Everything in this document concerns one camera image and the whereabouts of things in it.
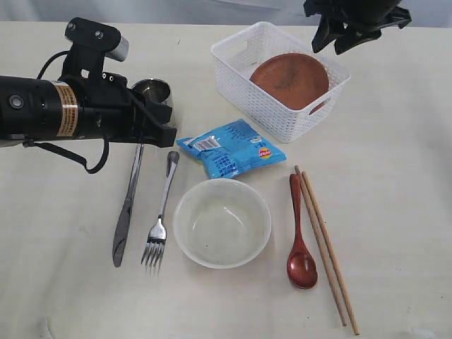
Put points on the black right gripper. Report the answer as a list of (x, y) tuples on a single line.
[(365, 18)]

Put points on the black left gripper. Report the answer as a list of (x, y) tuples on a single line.
[(119, 114)]

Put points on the shiny steel cup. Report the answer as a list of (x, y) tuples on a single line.
[(155, 90)]

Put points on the brown wooden plate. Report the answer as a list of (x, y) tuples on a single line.
[(293, 79)]

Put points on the blue chips snack bag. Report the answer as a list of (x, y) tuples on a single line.
[(231, 150)]

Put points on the white woven plastic basket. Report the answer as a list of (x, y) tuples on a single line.
[(238, 56)]

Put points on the silver metal utensil handle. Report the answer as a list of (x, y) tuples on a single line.
[(123, 222)]

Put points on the grey-green ceramic bowl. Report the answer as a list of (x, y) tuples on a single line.
[(222, 224)]

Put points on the silver metal fork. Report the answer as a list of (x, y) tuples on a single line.
[(157, 236)]

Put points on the brown wooden chopstick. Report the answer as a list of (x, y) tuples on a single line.
[(330, 250)]

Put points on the red-brown wooden spoon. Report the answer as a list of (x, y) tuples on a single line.
[(301, 267)]

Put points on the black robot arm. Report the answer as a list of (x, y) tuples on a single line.
[(35, 111)]

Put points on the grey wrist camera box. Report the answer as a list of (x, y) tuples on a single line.
[(92, 43)]

